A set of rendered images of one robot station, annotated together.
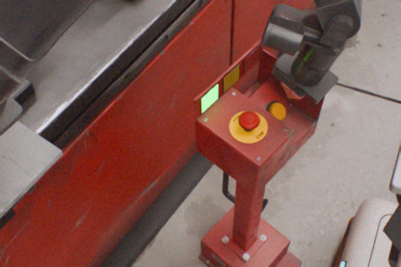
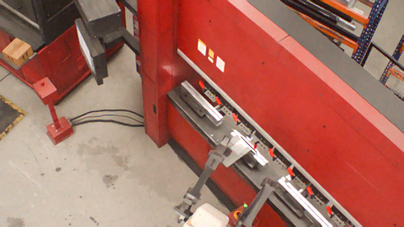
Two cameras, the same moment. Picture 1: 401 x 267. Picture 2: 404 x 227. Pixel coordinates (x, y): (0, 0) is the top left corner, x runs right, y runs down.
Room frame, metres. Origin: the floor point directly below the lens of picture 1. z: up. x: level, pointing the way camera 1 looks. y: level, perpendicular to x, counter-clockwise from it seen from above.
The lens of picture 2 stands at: (0.42, -1.68, 4.37)
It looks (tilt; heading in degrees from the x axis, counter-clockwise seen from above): 55 degrees down; 98
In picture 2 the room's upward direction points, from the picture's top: 6 degrees clockwise
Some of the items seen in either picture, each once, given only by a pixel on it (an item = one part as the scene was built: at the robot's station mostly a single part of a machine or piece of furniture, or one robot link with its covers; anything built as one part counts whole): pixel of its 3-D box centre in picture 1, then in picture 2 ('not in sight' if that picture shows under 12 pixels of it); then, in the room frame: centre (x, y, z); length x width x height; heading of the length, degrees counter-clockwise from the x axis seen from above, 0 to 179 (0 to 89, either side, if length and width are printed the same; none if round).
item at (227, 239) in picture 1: (244, 238); not in sight; (0.62, -0.12, 0.13); 0.10 x 0.10 x 0.01; 46
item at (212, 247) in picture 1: (250, 253); not in sight; (0.60, -0.14, 0.06); 0.25 x 0.20 x 0.12; 46
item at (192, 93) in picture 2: not in sight; (201, 103); (0.07, 0.81, 0.92); 0.50 x 0.06 x 0.10; 142
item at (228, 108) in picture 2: not in sight; (230, 104); (0.33, 0.60, 1.26); 0.15 x 0.09 x 0.17; 142
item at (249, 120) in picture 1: (248, 123); not in sight; (0.58, -0.09, 0.79); 0.04 x 0.04 x 0.04
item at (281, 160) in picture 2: not in sight; (283, 156); (0.80, 0.24, 1.26); 0.15 x 0.09 x 0.17; 142
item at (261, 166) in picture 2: not in sight; (248, 150); (0.55, 0.44, 0.92); 0.39 x 0.06 x 0.10; 142
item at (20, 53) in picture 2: not in sight; (16, 50); (-1.72, 0.87, 1.04); 0.30 x 0.26 x 0.12; 156
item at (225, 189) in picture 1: (232, 183); not in sight; (0.66, -0.08, 0.40); 0.06 x 0.02 x 0.18; 46
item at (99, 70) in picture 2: not in sight; (93, 50); (-0.84, 0.74, 1.42); 0.45 x 0.12 x 0.36; 130
